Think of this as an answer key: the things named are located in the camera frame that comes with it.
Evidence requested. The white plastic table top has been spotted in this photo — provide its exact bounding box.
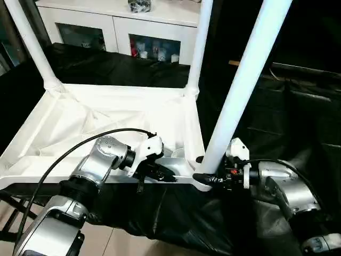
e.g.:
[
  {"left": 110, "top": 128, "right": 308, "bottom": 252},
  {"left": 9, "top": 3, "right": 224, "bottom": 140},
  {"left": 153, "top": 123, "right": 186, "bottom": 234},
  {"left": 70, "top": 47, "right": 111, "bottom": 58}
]
[{"left": 0, "top": 82, "right": 214, "bottom": 193}]

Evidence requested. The black long bar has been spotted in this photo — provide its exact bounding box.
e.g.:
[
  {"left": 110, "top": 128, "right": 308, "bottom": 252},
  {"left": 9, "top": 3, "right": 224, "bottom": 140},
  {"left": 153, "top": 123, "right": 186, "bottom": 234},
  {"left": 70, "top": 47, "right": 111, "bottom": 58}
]
[{"left": 271, "top": 62, "right": 341, "bottom": 77}]

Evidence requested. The black metal stand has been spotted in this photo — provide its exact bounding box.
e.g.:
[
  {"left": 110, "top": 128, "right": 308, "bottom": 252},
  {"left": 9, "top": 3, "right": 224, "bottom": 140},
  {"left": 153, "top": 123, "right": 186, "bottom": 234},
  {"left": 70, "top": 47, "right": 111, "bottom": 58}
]
[{"left": 0, "top": 189, "right": 38, "bottom": 241}]

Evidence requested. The white cabinet with glass doors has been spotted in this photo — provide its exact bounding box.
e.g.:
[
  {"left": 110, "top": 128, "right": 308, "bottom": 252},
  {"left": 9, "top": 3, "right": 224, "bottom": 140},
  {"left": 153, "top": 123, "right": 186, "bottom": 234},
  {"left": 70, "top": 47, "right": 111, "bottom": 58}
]
[{"left": 37, "top": 0, "right": 203, "bottom": 66}]

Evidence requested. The black plastic mat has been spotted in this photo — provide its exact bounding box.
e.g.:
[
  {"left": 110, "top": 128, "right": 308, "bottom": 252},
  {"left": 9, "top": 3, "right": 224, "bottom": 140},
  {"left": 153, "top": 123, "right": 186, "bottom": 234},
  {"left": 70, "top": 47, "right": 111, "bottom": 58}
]
[{"left": 0, "top": 42, "right": 341, "bottom": 256}]

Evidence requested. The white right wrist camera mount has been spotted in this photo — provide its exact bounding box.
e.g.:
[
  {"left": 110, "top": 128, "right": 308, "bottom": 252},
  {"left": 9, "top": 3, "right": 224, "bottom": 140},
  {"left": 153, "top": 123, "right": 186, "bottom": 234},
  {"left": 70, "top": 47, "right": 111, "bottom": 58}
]
[{"left": 226, "top": 137, "right": 251, "bottom": 189}]

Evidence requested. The dark crumpled bag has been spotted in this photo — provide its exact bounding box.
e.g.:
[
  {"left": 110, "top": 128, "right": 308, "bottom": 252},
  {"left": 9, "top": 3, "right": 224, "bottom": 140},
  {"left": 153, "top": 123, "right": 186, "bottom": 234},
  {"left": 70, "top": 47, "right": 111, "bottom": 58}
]
[{"left": 127, "top": 0, "right": 153, "bottom": 14}]

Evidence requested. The white plastic table leg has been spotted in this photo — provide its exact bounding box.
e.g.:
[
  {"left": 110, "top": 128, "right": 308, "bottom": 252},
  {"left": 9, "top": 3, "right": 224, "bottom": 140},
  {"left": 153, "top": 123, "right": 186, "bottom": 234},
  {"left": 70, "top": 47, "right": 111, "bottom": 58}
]
[
  {"left": 197, "top": 0, "right": 294, "bottom": 185},
  {"left": 183, "top": 0, "right": 214, "bottom": 97},
  {"left": 5, "top": 0, "right": 64, "bottom": 92}
]

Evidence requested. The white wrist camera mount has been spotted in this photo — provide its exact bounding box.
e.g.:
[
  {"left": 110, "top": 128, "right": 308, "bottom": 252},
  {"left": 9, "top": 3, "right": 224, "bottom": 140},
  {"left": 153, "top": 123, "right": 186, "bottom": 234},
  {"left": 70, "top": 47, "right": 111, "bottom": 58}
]
[
  {"left": 127, "top": 135, "right": 165, "bottom": 178},
  {"left": 226, "top": 137, "right": 251, "bottom": 189}
]

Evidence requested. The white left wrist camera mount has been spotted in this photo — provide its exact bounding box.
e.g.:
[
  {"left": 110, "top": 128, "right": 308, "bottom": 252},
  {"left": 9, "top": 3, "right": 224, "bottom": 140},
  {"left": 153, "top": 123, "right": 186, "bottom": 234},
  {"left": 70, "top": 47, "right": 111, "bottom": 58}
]
[{"left": 127, "top": 135, "right": 165, "bottom": 178}]

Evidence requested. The grey curtain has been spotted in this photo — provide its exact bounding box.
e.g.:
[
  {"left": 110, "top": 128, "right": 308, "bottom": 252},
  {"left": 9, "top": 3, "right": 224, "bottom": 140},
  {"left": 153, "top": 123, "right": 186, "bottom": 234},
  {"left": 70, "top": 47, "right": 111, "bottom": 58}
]
[{"left": 0, "top": 0, "right": 51, "bottom": 69}]

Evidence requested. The black case with yellow label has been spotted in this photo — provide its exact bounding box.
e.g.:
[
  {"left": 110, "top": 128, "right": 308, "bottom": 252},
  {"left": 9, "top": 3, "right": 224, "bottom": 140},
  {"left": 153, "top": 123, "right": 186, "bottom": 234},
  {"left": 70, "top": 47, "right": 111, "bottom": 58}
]
[{"left": 213, "top": 0, "right": 272, "bottom": 75}]

